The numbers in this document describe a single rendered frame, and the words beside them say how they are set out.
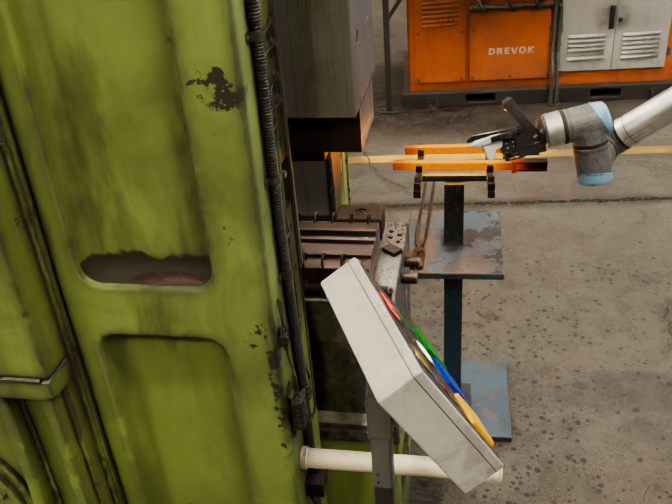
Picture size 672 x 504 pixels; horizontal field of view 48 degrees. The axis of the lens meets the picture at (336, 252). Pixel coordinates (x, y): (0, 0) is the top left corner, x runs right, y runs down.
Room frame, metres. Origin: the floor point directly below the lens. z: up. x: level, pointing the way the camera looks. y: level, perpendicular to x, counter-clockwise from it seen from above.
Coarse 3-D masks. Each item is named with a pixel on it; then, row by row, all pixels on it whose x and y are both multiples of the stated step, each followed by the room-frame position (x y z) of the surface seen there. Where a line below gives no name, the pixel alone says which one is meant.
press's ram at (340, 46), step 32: (288, 0) 1.44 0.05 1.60; (320, 0) 1.43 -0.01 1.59; (352, 0) 1.46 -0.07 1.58; (288, 32) 1.44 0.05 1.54; (320, 32) 1.43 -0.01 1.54; (352, 32) 1.44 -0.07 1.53; (288, 64) 1.45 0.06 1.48; (320, 64) 1.43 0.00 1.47; (352, 64) 1.42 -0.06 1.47; (288, 96) 1.45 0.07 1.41; (320, 96) 1.43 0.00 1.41; (352, 96) 1.42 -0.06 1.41
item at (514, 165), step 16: (400, 160) 2.13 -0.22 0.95; (416, 160) 2.12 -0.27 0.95; (432, 160) 2.11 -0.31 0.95; (448, 160) 2.10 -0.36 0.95; (464, 160) 2.09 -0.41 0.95; (480, 160) 2.08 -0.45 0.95; (496, 160) 2.07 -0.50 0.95; (512, 160) 2.05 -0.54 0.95; (528, 160) 2.04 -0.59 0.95; (544, 160) 2.03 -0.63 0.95
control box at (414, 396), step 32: (352, 288) 1.09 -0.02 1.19; (352, 320) 1.01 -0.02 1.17; (384, 320) 0.97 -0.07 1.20; (384, 352) 0.91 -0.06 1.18; (384, 384) 0.85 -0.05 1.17; (416, 384) 0.84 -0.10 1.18; (416, 416) 0.84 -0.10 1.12; (448, 416) 0.85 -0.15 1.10; (448, 448) 0.85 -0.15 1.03; (480, 448) 0.86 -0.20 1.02; (480, 480) 0.86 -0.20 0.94
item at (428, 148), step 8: (432, 144) 2.23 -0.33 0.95; (440, 144) 2.22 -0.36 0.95; (448, 144) 2.22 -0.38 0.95; (456, 144) 2.21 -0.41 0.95; (464, 144) 2.21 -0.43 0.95; (408, 152) 2.21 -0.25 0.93; (416, 152) 2.21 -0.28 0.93; (424, 152) 2.20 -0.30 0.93; (432, 152) 2.20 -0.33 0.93; (440, 152) 2.20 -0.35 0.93; (448, 152) 2.19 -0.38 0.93; (456, 152) 2.19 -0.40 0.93; (464, 152) 2.18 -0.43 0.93; (472, 152) 2.18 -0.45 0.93; (480, 152) 2.18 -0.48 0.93; (496, 152) 2.17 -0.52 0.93
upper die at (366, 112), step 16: (368, 96) 1.60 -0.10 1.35; (368, 112) 1.58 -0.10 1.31; (288, 128) 1.50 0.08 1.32; (304, 128) 1.49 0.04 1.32; (320, 128) 1.49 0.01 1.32; (336, 128) 1.48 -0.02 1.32; (352, 128) 1.47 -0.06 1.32; (368, 128) 1.57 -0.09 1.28; (304, 144) 1.49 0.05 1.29; (320, 144) 1.49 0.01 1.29; (336, 144) 1.48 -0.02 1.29; (352, 144) 1.47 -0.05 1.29
